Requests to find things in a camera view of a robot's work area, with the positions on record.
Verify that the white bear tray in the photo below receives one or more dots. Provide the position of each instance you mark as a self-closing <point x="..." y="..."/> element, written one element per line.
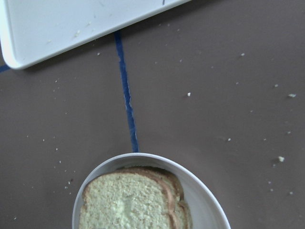
<point x="32" y="31"/>

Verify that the white round plate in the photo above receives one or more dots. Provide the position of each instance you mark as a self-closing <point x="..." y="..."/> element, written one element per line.
<point x="206" y="212"/>

